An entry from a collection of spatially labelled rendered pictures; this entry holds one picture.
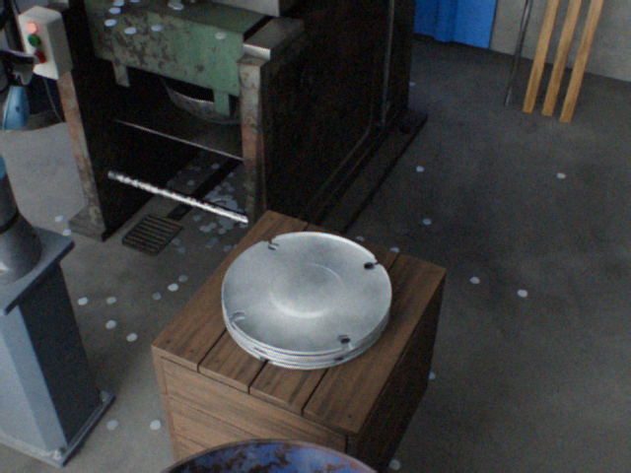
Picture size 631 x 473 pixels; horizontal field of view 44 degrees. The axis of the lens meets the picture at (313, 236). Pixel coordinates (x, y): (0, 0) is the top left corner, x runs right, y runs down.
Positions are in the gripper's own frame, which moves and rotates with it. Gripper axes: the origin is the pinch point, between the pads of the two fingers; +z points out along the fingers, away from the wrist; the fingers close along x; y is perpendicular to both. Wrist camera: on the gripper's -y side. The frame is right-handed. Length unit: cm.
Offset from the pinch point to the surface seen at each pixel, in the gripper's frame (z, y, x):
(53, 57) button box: 1.3, -0.9, 3.7
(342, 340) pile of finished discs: -14, 29, 84
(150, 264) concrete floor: 30, 45, 18
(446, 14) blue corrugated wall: 147, -37, 44
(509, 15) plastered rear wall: 151, -41, 65
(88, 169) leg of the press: 22.1, 25.3, 1.1
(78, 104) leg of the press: 12.9, 9.2, 2.5
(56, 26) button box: 0.6, -7.4, 3.8
